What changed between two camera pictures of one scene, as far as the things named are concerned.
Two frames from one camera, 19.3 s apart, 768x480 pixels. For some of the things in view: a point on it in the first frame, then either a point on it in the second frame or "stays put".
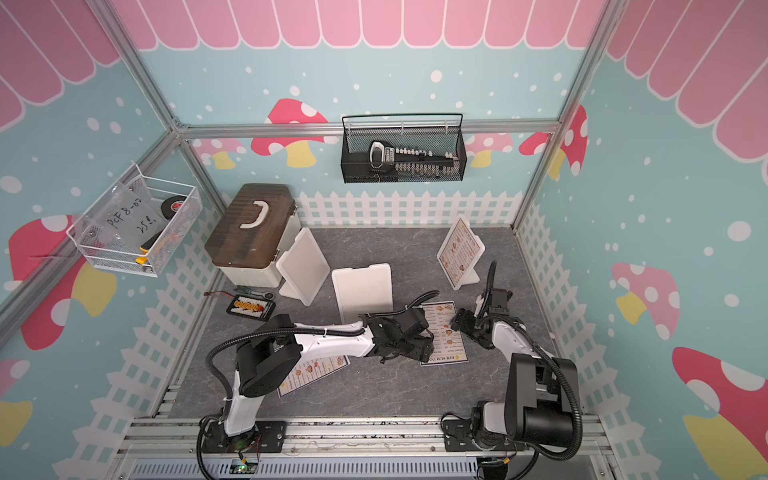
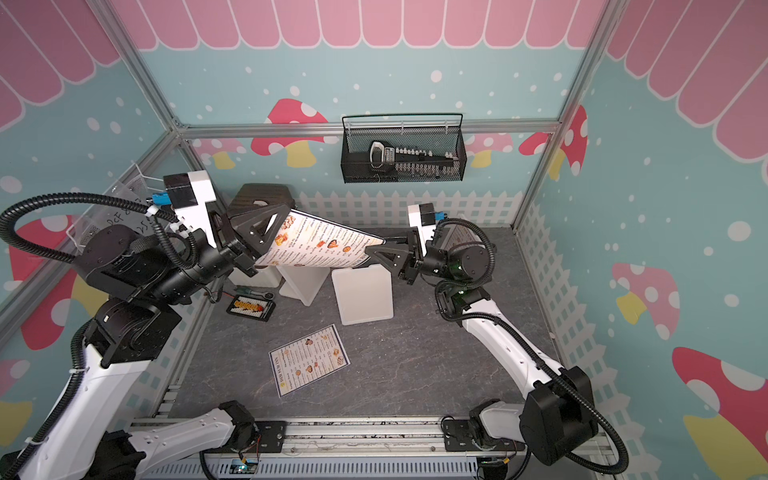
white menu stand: x=363 y=291 stays put
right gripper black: x=463 y=320 to x=396 y=257
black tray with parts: x=252 y=307 stays put
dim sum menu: x=449 y=347 to x=311 y=241
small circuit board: x=243 y=465 stays put
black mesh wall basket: x=403 y=148 stays put
